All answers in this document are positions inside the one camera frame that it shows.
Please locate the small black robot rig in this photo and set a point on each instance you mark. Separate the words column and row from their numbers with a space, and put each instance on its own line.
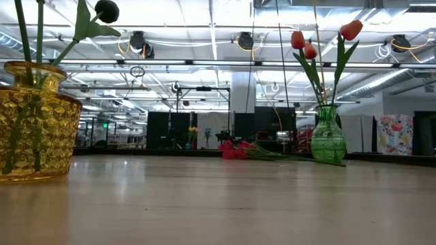
column 225, row 135

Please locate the long light bar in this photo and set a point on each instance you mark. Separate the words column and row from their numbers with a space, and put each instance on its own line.
column 153, row 62

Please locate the black artificial tulip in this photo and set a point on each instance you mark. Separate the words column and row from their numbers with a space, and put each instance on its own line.
column 23, row 37
column 40, row 34
column 106, row 11

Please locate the white plain cloth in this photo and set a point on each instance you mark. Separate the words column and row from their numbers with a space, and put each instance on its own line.
column 356, row 132

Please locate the white partition panel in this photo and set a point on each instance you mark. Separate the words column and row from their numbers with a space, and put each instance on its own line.
column 214, row 120

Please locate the blue flower in vase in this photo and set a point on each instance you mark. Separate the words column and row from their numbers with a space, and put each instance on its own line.
column 207, row 134

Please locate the silver ventilation duct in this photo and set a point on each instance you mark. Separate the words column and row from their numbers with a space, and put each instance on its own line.
column 374, row 83
column 10, row 42

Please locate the orange artificial tulip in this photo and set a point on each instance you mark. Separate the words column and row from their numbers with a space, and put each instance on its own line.
column 310, row 51
column 297, row 40
column 351, row 30

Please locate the white square column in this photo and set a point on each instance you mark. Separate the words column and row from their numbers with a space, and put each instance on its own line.
column 240, row 95

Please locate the floral patterned cloth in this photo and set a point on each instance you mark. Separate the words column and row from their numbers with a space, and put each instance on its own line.
column 393, row 131

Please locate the yellow textured glass vase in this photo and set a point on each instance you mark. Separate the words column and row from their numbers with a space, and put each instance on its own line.
column 41, row 136

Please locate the black gantry frame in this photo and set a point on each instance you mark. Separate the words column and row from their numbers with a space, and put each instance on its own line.
column 203, row 88

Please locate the black partition panel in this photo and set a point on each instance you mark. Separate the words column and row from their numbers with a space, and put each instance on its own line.
column 272, row 117
column 180, row 120
column 158, row 129
column 425, row 132
column 243, row 124

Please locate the yellow flower bouquet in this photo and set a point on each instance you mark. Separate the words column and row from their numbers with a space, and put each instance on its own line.
column 192, row 132

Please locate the green glass vase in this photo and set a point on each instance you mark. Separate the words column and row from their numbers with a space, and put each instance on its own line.
column 328, row 143

